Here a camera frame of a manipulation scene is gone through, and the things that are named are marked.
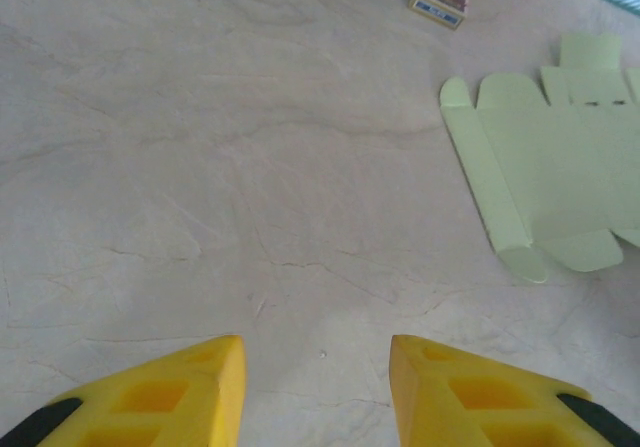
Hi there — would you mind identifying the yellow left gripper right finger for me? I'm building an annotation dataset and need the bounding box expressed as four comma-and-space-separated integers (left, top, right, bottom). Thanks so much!
389, 335, 640, 447

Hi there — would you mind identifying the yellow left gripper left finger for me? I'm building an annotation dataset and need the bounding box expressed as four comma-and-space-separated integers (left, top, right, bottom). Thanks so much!
0, 335, 248, 447

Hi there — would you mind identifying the light green paper box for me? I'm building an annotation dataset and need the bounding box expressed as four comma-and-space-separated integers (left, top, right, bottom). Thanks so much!
439, 33, 640, 284

